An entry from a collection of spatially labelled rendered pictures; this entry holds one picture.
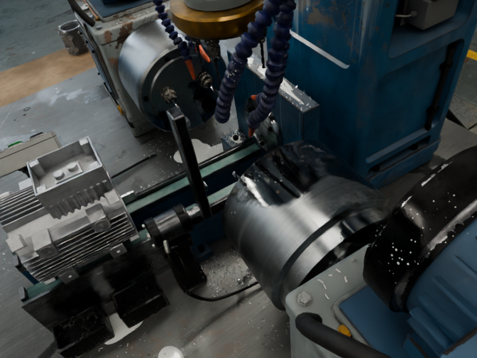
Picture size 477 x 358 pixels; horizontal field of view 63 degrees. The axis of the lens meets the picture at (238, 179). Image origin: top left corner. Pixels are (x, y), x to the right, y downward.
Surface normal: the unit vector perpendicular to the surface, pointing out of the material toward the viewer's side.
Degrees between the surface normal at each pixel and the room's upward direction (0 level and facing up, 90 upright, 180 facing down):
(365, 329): 0
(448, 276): 58
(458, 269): 49
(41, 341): 0
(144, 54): 32
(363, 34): 90
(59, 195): 90
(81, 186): 90
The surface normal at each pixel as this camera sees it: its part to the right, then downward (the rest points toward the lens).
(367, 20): -0.86, 0.44
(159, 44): -0.25, -0.59
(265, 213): -0.64, -0.24
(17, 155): 0.36, 0.15
